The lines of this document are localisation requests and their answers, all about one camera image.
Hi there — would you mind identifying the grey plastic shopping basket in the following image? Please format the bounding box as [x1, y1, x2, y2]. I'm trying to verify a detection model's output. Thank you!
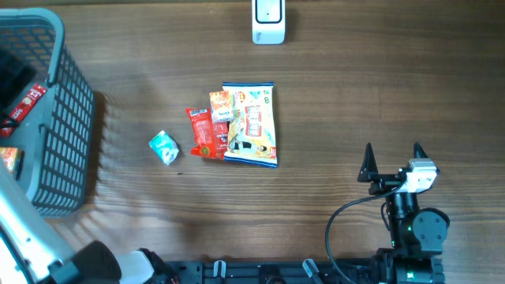
[1, 8, 95, 217]

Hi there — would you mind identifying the orange Kleenex Enjoy pack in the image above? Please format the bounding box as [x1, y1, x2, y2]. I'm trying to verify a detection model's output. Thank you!
[1, 147, 24, 178]

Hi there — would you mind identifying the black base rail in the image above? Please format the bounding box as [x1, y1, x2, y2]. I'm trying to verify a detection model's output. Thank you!
[165, 258, 446, 284]

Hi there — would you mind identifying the teal Kleenex tissue pack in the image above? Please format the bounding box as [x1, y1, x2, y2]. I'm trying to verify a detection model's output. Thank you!
[148, 130, 179, 166]

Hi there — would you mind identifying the red snack packet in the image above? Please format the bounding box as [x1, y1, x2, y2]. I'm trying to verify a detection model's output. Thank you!
[185, 108, 229, 159]

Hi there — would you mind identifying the white barcode scanner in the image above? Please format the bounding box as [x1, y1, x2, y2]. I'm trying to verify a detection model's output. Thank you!
[251, 0, 286, 45]

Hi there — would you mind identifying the orange Kleenex Cherish pack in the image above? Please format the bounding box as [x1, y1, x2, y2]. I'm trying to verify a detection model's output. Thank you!
[209, 91, 234, 122]

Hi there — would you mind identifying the yellow chips bag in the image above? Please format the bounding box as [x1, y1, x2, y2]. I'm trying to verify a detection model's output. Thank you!
[223, 82, 278, 168]

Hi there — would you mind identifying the red Nescafe coffee stick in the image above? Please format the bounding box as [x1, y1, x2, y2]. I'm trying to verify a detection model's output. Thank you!
[1, 84, 47, 137]

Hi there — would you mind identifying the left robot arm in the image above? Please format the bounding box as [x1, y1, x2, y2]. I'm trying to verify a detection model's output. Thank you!
[1, 163, 178, 284]

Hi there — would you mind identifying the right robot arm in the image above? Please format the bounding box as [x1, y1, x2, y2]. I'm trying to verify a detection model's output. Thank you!
[357, 143, 450, 284]

